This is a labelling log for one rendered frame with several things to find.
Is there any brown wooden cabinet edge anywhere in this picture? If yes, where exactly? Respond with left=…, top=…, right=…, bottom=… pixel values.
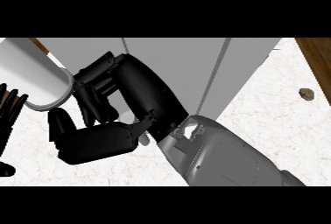
left=294, top=38, right=331, bottom=106

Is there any large grey cabinet door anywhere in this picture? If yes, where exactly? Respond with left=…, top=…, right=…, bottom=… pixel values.
left=36, top=38, right=282, bottom=122

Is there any white cylinder with rim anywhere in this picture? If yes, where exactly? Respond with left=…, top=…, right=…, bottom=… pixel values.
left=0, top=38, right=76, bottom=112

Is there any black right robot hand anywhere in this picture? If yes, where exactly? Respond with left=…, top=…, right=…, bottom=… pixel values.
left=47, top=52, right=191, bottom=165

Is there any small brown knob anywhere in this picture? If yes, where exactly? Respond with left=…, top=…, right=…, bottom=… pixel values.
left=299, top=87, right=316, bottom=102

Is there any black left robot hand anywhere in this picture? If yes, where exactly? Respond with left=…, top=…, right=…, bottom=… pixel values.
left=0, top=82, right=30, bottom=178

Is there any brown wooden strip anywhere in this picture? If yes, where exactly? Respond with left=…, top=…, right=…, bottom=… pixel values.
left=28, top=38, right=50, bottom=56

